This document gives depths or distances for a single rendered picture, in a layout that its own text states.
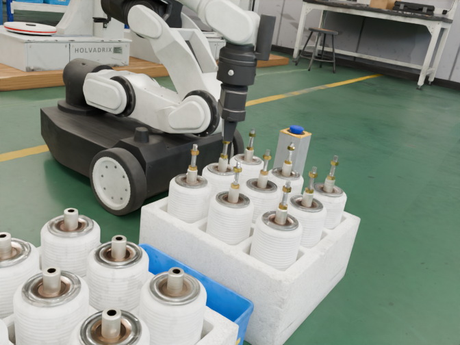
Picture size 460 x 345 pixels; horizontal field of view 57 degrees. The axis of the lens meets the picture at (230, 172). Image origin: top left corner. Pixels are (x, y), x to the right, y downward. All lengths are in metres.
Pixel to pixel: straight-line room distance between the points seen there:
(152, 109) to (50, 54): 1.53
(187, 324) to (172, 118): 0.82
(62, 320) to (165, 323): 0.13
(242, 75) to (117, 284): 0.52
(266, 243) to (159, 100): 0.73
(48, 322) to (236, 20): 0.65
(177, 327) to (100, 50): 2.64
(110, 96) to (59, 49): 1.45
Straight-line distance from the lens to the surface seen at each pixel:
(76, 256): 0.76
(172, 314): 0.62
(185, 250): 0.94
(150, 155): 1.28
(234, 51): 0.96
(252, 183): 1.01
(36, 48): 2.85
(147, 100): 1.46
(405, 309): 1.19
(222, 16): 0.94
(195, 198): 0.95
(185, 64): 1.34
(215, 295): 0.90
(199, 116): 1.26
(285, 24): 6.56
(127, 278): 0.68
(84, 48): 3.04
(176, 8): 1.42
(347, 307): 1.12
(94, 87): 1.58
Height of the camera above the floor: 0.65
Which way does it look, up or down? 22 degrees down
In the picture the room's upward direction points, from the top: 9 degrees clockwise
